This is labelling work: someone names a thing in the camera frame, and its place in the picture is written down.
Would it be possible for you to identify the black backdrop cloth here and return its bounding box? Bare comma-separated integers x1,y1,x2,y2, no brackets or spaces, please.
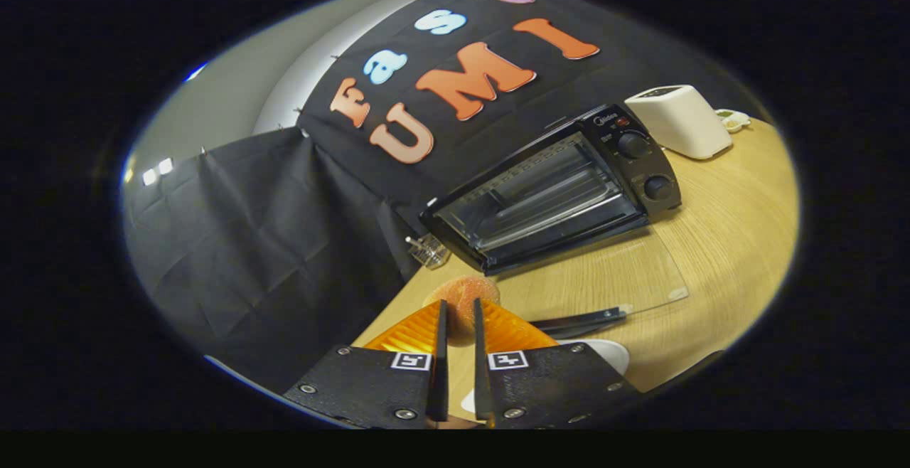
122,0,754,390

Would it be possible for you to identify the white plate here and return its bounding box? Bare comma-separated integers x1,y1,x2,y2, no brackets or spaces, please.
461,339,631,415

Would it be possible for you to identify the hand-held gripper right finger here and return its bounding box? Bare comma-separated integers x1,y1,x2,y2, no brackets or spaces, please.
473,298,641,430

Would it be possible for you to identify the small ceiling light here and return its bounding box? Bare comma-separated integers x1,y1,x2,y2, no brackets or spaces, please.
142,158,175,186

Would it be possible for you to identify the white toaster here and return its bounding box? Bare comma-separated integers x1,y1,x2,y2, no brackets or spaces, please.
624,85,733,161

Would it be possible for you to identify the white power plug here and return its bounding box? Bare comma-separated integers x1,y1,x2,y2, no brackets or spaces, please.
714,109,751,133

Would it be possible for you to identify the black toaster oven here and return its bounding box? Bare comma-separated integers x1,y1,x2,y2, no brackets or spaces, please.
419,103,689,341

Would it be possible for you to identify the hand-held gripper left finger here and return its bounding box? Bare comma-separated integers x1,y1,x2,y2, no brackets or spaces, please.
283,299,450,430

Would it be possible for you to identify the round bread bun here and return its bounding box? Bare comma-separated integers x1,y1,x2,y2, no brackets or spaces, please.
424,275,501,346

